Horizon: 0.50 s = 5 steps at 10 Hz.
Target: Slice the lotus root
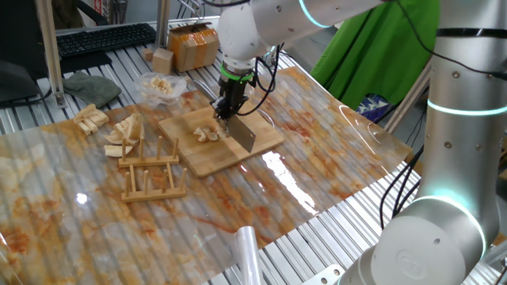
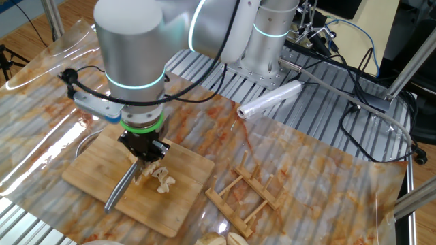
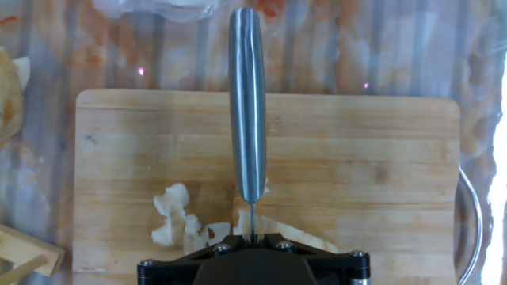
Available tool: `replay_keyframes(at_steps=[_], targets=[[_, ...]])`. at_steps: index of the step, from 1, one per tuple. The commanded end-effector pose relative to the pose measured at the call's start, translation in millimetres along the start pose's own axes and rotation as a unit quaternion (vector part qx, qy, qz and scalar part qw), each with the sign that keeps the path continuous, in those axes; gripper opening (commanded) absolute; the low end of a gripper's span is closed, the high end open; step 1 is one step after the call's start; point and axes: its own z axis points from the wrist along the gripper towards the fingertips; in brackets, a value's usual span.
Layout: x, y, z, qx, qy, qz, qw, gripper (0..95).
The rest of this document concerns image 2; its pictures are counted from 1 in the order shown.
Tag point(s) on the green ringed wrist flange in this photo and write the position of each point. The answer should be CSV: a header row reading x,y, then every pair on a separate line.
x,y
141,130

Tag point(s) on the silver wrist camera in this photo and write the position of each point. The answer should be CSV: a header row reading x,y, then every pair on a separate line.
x,y
95,105

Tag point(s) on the black tripod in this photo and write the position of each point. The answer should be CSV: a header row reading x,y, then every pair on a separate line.
x,y
2,58

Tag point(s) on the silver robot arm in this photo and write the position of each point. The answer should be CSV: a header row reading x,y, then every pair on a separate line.
x,y
129,51

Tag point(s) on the black office chair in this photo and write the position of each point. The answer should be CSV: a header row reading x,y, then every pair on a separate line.
x,y
425,112

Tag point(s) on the aluminium frame post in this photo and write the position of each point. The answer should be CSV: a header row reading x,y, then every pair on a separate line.
x,y
54,17
408,68
415,199

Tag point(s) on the clear plastic bag roll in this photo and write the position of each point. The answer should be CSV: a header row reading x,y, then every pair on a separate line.
x,y
269,100

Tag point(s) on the steel cleaver knife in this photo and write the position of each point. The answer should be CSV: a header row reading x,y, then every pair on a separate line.
x,y
119,190

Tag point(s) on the bamboo cutting board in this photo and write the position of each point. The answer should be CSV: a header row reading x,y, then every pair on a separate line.
x,y
102,170

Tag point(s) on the grey post foot bracket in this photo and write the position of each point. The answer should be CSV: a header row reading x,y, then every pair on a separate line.
x,y
374,102

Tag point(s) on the wooden peg dish rack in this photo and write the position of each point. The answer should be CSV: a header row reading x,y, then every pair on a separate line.
x,y
259,190

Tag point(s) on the beige panel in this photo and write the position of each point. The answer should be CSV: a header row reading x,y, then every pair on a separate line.
x,y
357,51

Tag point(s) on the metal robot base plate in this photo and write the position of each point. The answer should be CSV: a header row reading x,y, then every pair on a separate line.
x,y
272,76

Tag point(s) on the black caster wheel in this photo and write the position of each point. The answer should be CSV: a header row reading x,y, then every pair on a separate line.
x,y
421,158

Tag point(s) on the marble pattern plastic mat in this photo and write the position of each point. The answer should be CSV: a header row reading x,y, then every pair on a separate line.
x,y
306,170

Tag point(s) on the black equipment box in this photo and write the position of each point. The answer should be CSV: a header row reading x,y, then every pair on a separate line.
x,y
344,8

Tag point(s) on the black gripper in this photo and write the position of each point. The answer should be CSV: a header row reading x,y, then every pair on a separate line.
x,y
141,143

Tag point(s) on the black and silver clamp stand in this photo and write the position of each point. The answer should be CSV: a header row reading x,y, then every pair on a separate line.
x,y
320,42

